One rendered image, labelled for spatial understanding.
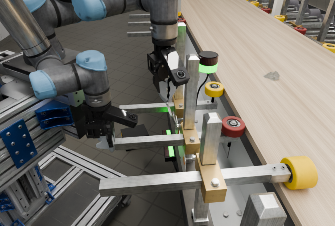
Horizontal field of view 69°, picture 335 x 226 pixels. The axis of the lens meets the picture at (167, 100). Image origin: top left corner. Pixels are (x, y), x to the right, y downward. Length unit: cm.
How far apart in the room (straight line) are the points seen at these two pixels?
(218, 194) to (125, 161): 141
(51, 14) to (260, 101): 85
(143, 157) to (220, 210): 110
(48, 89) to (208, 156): 43
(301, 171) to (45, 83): 66
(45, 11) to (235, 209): 98
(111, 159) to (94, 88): 134
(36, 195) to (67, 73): 87
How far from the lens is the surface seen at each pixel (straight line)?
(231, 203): 101
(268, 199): 36
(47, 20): 101
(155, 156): 198
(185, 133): 86
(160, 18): 65
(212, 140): 58
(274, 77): 120
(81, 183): 163
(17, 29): 75
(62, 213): 155
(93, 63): 67
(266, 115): 96
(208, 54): 76
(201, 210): 79
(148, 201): 174
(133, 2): 69
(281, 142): 86
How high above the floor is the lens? 144
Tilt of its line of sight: 34 degrees down
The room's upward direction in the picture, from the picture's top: straight up
